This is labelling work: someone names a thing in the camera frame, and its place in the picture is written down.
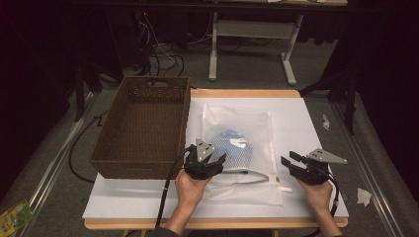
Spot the metal floor rail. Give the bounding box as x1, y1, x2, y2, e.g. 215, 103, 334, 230
18, 92, 97, 237
329, 102, 401, 237

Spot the brown woven basket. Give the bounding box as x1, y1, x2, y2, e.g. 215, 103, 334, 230
89, 76, 192, 181

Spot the white metal desk frame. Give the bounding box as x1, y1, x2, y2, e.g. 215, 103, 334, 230
208, 11, 304, 87

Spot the blue printed shirt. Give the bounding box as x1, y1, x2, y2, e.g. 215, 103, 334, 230
210, 129, 255, 170

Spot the tangle of cables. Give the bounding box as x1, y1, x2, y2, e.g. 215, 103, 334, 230
133, 11, 215, 78

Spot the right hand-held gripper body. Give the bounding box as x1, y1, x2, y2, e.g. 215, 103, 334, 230
290, 148, 348, 186

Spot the person's right hand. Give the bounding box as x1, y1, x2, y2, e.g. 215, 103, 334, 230
296, 179, 334, 216

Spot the light wooden table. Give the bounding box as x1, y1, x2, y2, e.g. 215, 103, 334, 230
83, 88, 350, 237

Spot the white mesh laundry bag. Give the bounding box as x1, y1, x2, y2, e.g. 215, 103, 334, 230
201, 103, 293, 207

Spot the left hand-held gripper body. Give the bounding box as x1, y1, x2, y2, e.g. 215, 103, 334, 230
183, 137, 218, 181

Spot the green snack packet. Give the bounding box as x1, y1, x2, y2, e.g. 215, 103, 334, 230
0, 199, 35, 236

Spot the black stand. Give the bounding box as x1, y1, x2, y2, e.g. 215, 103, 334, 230
297, 67, 360, 136
72, 60, 104, 123

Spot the crumpled white paper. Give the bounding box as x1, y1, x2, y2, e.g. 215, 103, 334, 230
356, 187, 374, 207

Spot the person's left hand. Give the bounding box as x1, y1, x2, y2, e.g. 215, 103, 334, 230
174, 169, 212, 213

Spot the black floor cable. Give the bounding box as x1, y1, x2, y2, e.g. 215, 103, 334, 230
68, 111, 110, 184

